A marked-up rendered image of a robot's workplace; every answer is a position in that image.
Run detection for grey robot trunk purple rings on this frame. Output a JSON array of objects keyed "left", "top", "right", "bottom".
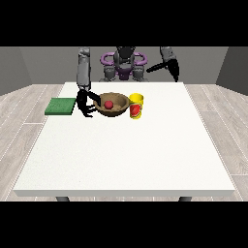
[{"left": 98, "top": 46, "right": 150, "bottom": 83}]

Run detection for brown wooden bowl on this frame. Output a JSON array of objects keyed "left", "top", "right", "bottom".
[{"left": 93, "top": 91, "right": 132, "bottom": 118}]

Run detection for green square pad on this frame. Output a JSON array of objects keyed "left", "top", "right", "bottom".
[{"left": 44, "top": 97, "right": 78, "bottom": 116}]

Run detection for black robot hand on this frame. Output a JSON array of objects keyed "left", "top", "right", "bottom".
[
  {"left": 76, "top": 88, "right": 104, "bottom": 119},
  {"left": 145, "top": 57, "right": 180, "bottom": 83}
]

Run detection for yellow cup with melon print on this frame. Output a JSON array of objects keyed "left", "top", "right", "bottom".
[{"left": 128, "top": 92, "right": 144, "bottom": 120}]

